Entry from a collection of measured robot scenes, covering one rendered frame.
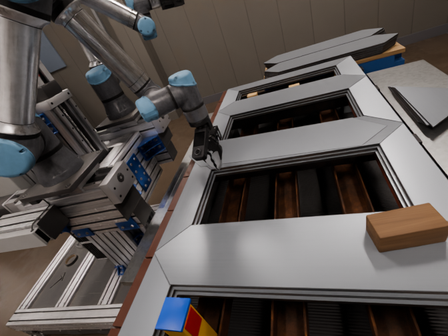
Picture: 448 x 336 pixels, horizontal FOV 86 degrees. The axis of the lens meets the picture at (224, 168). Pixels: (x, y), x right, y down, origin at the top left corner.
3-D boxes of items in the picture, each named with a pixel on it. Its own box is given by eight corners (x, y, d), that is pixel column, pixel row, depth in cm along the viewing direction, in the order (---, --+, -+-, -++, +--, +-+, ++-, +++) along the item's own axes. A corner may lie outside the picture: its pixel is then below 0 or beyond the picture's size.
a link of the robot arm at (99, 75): (98, 103, 114) (79, 75, 107) (103, 96, 126) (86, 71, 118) (121, 93, 115) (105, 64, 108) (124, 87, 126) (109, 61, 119)
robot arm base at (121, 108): (103, 123, 121) (91, 105, 116) (117, 110, 133) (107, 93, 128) (129, 115, 117) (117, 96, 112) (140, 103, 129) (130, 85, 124)
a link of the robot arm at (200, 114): (201, 109, 74) (177, 115, 77) (206, 122, 77) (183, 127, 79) (206, 99, 80) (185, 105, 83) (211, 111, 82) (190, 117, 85)
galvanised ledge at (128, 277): (232, 111, 179) (231, 108, 177) (171, 287, 80) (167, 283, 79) (207, 117, 186) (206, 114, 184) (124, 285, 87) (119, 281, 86)
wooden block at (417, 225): (425, 218, 51) (429, 201, 48) (447, 241, 46) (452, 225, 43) (365, 229, 53) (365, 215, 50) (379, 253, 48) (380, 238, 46)
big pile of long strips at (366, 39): (382, 33, 163) (383, 23, 159) (405, 48, 132) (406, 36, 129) (265, 67, 190) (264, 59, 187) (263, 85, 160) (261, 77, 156)
